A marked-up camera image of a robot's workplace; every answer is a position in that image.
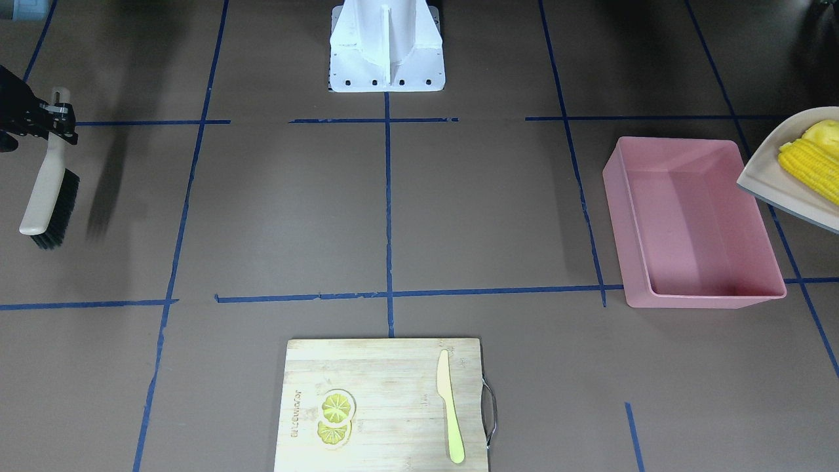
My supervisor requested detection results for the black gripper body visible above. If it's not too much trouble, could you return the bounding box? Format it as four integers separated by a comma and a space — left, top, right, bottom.
1, 66, 79, 153

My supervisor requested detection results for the beige plastic dustpan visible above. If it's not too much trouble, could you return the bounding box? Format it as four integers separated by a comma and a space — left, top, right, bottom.
736, 106, 838, 233

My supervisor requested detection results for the yellow toy corn cob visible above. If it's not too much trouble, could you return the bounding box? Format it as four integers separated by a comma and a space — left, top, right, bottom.
778, 138, 838, 205

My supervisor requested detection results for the yellow toy bell pepper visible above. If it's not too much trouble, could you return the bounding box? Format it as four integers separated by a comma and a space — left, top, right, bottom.
801, 119, 839, 158

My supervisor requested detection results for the pink plastic bin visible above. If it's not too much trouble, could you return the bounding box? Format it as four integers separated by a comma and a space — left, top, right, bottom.
602, 136, 787, 309

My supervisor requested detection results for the upper toy lemon slice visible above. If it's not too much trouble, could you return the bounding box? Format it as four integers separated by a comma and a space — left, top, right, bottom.
320, 389, 357, 427

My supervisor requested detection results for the toy lemon slice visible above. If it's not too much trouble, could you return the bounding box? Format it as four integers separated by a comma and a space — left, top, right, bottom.
320, 389, 357, 427
317, 420, 353, 449

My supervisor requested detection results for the lower toy lemon slice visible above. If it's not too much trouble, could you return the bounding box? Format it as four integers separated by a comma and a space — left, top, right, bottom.
317, 420, 353, 449

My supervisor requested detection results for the bamboo cutting board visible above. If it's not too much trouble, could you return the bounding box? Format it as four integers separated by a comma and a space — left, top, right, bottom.
273, 338, 495, 471

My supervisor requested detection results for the yellow plastic toy knife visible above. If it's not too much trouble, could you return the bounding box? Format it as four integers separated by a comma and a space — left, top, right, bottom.
437, 349, 465, 464

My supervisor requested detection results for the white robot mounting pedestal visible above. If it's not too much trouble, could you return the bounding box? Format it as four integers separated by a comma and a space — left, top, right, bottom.
328, 1, 446, 93

